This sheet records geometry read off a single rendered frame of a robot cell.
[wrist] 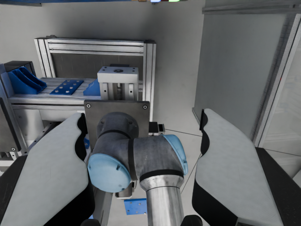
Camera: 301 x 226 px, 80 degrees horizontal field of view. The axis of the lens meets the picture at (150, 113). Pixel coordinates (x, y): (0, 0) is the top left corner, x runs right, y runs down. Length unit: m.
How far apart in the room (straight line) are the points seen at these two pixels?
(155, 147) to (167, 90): 1.28
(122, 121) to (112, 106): 0.07
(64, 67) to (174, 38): 0.90
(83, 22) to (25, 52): 0.57
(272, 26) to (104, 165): 0.73
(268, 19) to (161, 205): 0.73
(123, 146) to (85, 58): 1.07
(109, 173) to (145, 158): 0.09
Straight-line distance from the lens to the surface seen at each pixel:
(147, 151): 0.47
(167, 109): 1.81
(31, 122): 0.88
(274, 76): 0.78
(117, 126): 0.58
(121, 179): 0.49
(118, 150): 0.49
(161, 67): 1.65
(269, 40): 0.83
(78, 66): 1.51
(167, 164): 0.46
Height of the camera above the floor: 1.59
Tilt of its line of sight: 61 degrees down
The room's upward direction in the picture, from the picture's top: 176 degrees clockwise
